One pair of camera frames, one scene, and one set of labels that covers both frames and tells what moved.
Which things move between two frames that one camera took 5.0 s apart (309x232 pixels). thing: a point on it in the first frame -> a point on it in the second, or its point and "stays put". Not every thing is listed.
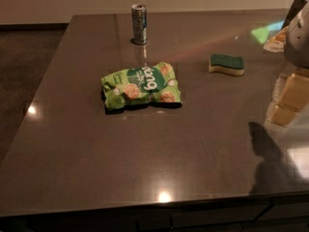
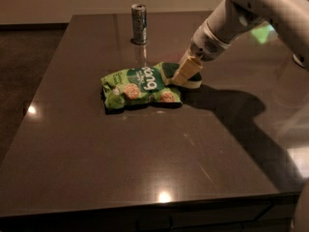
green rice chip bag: x=156 y=82 stays put
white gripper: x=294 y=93 -> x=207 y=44
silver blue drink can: x=139 y=23 stays put
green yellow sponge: x=225 y=63 -> x=167 y=72
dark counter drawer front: x=282 y=214 stays put
